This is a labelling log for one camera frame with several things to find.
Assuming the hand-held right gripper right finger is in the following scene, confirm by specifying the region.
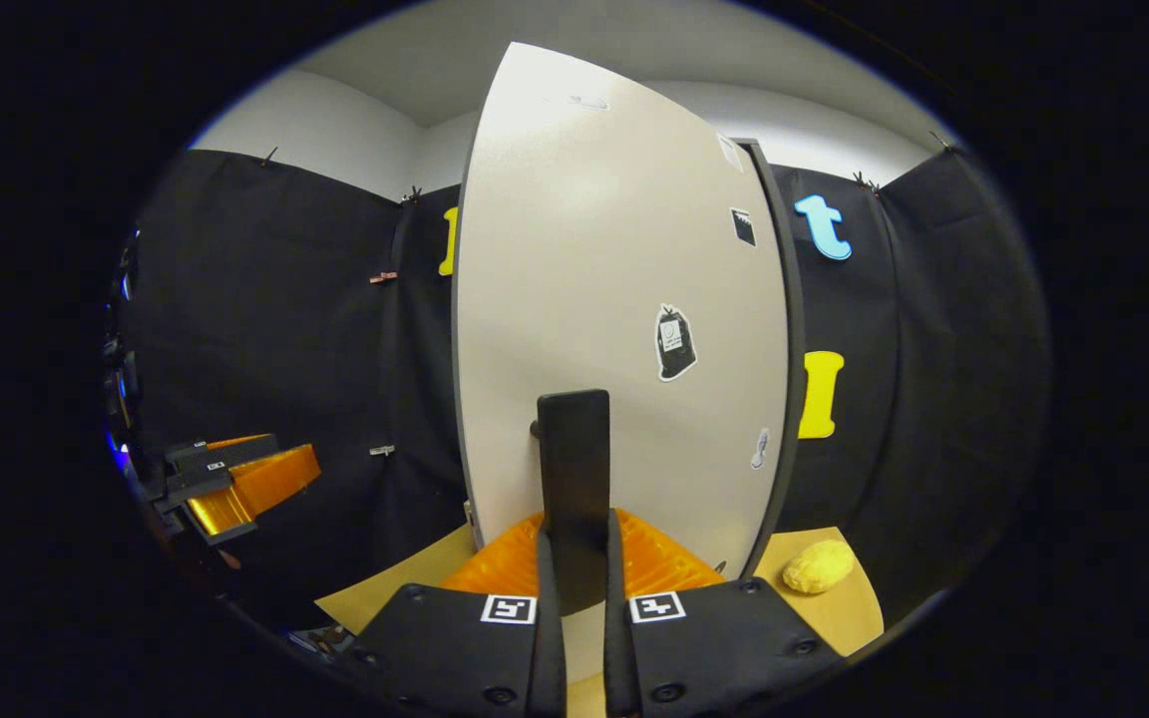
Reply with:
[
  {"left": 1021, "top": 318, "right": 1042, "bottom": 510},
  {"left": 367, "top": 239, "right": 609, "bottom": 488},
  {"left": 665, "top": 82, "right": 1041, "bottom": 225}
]
[{"left": 602, "top": 509, "right": 845, "bottom": 718}]

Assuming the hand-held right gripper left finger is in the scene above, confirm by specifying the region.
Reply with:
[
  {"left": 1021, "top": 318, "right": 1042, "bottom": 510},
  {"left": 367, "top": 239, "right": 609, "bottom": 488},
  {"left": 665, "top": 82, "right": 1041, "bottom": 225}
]
[{"left": 350, "top": 511, "right": 568, "bottom": 718}]

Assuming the beige cabinet door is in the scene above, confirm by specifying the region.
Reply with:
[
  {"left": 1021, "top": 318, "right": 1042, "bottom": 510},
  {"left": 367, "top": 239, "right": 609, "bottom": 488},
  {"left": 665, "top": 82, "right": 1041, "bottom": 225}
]
[{"left": 452, "top": 40, "right": 791, "bottom": 689}]

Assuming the black backdrop cloth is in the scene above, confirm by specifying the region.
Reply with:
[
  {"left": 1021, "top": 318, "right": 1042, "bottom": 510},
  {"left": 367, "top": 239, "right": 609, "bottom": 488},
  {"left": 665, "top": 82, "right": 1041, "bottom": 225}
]
[{"left": 111, "top": 140, "right": 1049, "bottom": 639}]

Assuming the yellow bread roll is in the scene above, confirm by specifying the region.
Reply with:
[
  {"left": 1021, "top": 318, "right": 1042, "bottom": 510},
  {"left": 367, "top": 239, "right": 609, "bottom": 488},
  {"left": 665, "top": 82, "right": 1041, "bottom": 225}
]
[{"left": 782, "top": 538, "right": 857, "bottom": 595}]

